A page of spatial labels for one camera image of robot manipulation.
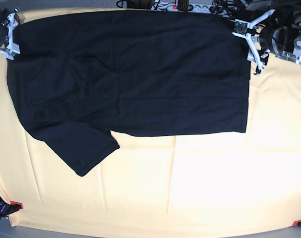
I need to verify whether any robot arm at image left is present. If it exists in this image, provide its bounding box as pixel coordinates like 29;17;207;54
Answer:
0;8;20;60

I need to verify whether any left red black clamp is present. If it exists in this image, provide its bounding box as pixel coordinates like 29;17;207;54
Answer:
0;197;24;220

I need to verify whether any white power strip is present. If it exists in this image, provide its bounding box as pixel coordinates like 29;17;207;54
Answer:
151;0;230;18

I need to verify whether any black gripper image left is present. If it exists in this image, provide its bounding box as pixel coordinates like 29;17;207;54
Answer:
0;8;20;60

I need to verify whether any yellow table cloth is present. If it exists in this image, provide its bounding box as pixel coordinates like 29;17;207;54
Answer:
0;54;301;238

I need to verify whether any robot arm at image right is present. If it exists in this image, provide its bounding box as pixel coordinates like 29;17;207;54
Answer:
249;5;301;75

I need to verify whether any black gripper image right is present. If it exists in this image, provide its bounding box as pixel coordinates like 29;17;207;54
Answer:
246;9;277;75

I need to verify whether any wrist camera board image right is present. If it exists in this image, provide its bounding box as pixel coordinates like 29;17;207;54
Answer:
232;19;248;38

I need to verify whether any dark navy T-shirt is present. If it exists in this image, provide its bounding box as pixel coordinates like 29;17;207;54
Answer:
7;10;250;177

